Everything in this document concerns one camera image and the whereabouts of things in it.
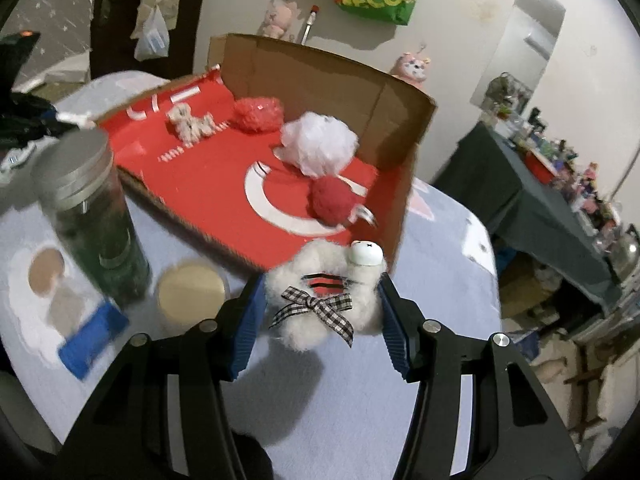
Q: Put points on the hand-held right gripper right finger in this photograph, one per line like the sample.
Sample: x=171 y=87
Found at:
x=395 y=330

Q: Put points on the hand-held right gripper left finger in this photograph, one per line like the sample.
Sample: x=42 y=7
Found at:
x=247 y=330

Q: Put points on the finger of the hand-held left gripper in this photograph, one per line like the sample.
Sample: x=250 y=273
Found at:
x=30 y=112

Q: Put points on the white plush toy checked bow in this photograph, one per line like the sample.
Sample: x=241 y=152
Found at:
x=310 y=270

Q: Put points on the red plush ball with ribbon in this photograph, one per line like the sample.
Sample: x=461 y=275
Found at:
x=332 y=200

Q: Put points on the beige crochet piece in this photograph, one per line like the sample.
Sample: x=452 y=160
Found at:
x=190 y=122

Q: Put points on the white mesh bath pouf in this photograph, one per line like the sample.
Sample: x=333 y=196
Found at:
x=320 y=142

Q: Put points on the red mesh bath pouf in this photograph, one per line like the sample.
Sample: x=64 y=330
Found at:
x=257 y=115

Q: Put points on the cardboard box red inside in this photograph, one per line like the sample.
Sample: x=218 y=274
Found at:
x=310 y=75

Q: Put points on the small clear plastic jar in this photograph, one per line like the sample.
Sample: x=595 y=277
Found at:
x=190 y=290

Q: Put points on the dark brown door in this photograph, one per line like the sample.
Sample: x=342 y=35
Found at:
x=115 y=20

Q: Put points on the large glass jar metal lid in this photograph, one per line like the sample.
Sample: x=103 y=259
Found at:
x=95 y=220

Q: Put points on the clear plastic bag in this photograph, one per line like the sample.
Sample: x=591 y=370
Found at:
x=150 y=35

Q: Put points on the blue sponge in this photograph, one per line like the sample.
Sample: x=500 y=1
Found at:
x=92 y=340

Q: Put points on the tan powder puff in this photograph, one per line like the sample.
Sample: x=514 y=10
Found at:
x=46 y=270

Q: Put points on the table with green cloth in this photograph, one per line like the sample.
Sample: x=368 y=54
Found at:
x=530 y=220

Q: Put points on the pale tissue packet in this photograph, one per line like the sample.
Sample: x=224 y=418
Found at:
x=65 y=310

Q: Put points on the red basin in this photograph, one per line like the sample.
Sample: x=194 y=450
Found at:
x=540 y=165

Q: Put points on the row of cosmetic bottles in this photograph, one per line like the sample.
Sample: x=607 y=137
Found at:
x=580 y=180

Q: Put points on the steel kettle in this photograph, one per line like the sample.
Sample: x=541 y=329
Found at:
x=627 y=252

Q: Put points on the pink plush toy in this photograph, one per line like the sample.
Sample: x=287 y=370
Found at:
x=277 y=20
x=412 y=67

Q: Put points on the white brush red tip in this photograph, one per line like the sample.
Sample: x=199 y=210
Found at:
x=310 y=25

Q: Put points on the wall mirror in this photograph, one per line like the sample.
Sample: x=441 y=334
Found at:
x=530 y=40

